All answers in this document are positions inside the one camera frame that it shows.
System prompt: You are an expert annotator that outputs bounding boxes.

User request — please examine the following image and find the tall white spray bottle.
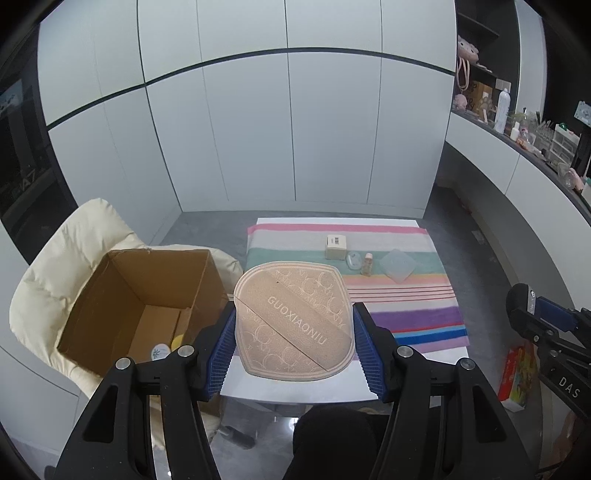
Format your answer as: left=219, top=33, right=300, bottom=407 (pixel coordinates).
left=495, top=88, right=511, bottom=130

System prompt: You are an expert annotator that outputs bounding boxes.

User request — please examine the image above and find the beige patterned powder puff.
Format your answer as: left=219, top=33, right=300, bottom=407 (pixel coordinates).
left=233, top=261, right=356, bottom=381

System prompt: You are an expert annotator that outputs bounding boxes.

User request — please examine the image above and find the pink plush bag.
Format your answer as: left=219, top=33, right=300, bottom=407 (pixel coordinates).
left=457, top=34, right=481, bottom=100

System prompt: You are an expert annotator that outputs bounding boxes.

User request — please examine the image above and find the cream padded chair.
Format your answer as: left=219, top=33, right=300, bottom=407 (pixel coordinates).
left=9, top=198, right=254, bottom=453

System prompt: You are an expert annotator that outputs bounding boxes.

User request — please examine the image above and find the small cream carton with barcode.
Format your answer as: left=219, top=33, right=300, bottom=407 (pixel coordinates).
left=324, top=234, right=348, bottom=260

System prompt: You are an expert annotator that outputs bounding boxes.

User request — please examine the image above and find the red printed packet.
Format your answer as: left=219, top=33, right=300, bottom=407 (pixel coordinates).
left=499, top=344, right=539, bottom=398

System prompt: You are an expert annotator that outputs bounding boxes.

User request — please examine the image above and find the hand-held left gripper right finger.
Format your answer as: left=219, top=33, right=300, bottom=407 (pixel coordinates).
left=352, top=302, right=539, bottom=480

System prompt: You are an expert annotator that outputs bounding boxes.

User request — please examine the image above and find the clear plastic square box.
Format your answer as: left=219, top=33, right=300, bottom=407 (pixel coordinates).
left=379, top=249, right=416, bottom=284

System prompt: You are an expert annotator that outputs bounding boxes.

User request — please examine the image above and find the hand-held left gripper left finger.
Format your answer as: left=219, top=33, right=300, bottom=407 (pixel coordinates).
left=53, top=302, right=238, bottom=480

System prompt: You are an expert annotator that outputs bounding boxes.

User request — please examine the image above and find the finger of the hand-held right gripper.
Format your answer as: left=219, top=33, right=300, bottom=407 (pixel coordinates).
left=536, top=296, right=591, bottom=335
left=505, top=283, right=557, bottom=354

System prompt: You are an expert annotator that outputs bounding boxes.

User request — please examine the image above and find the striped colourful towel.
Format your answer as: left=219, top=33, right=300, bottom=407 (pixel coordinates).
left=246, top=220, right=471, bottom=357

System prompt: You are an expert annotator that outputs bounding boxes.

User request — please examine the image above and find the brown cardboard shelf box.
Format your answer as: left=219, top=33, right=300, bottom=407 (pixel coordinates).
left=466, top=80, right=497, bottom=118

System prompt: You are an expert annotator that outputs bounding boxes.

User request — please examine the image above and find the clear drawer organiser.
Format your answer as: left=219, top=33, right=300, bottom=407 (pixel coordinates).
left=549, top=124, right=580, bottom=162

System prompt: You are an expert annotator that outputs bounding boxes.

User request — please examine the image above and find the dark glass cabinet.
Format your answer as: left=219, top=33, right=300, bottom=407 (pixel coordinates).
left=0, top=78, right=77, bottom=232

